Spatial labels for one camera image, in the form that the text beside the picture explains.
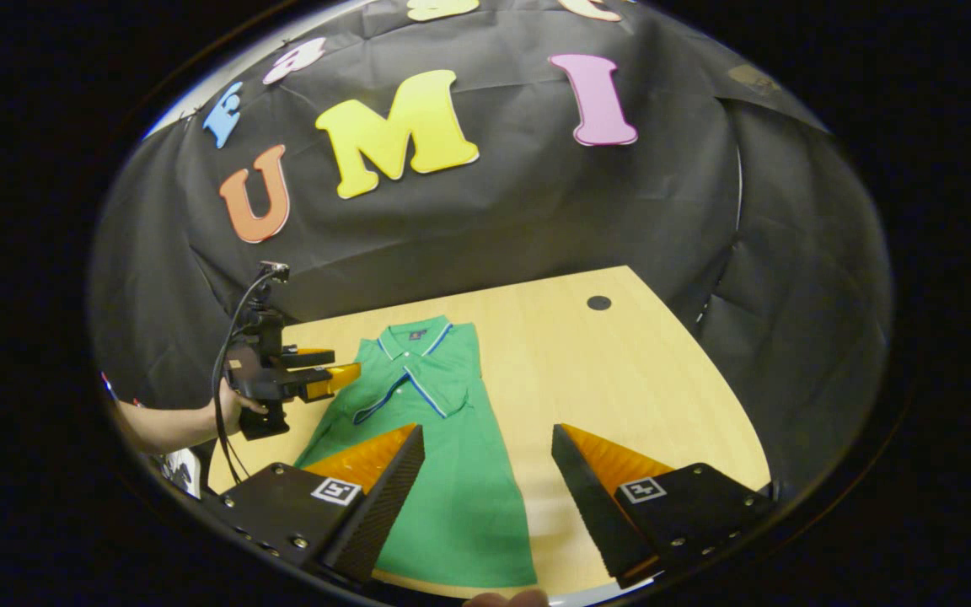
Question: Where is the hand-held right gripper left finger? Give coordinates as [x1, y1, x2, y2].
[201, 422, 426, 586]

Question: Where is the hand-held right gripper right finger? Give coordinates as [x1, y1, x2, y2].
[551, 423, 779, 590]

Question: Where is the green T-shirt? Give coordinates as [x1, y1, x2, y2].
[293, 316, 539, 588]

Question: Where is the black backdrop cloth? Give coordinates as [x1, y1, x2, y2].
[89, 0, 891, 498]

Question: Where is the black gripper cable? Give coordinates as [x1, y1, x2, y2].
[211, 268, 284, 486]

